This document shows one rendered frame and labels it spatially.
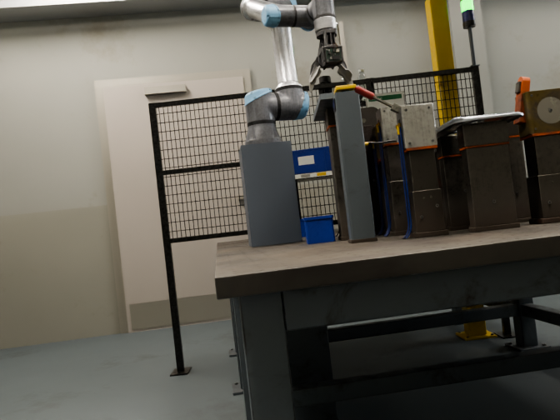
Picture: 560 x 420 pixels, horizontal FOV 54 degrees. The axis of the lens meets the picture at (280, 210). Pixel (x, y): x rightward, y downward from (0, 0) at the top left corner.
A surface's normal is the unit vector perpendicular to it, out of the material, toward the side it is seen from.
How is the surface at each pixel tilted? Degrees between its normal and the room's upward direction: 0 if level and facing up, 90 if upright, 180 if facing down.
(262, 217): 90
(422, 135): 90
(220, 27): 90
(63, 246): 90
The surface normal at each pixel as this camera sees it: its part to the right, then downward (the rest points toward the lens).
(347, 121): 0.00, -0.02
